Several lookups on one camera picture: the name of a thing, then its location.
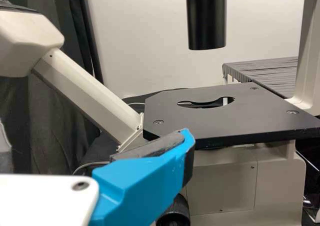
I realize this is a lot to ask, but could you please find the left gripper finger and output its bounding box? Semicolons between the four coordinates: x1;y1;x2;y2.
89;127;196;226

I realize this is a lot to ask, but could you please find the cream microscope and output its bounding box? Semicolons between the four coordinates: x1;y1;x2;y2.
0;0;320;226

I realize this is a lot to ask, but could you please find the black platform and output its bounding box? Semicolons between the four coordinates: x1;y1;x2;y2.
221;56;300;99

